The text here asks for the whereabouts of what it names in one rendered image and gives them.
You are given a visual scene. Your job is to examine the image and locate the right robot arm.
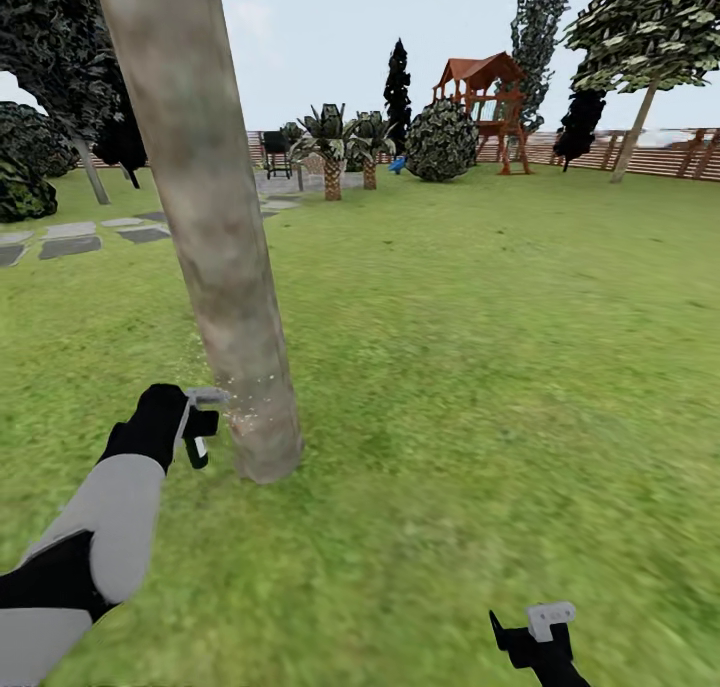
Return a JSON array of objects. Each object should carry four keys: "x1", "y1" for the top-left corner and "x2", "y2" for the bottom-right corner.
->
[{"x1": 488, "y1": 602, "x2": 590, "y2": 687}]

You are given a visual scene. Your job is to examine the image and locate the pesticide atomizer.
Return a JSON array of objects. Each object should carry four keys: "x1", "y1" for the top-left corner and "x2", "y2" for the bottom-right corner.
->
[{"x1": 183, "y1": 435, "x2": 207, "y2": 469}]

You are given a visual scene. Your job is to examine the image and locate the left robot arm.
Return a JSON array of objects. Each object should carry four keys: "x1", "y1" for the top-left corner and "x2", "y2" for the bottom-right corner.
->
[{"x1": 0, "y1": 385, "x2": 229, "y2": 687}]

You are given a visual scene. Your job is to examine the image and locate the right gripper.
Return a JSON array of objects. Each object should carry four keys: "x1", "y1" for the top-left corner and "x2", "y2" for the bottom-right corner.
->
[{"x1": 488, "y1": 613, "x2": 573, "y2": 687}]

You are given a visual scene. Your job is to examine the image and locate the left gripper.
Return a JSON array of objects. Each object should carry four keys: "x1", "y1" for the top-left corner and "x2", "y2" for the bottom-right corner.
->
[{"x1": 183, "y1": 409, "x2": 218, "y2": 439}]

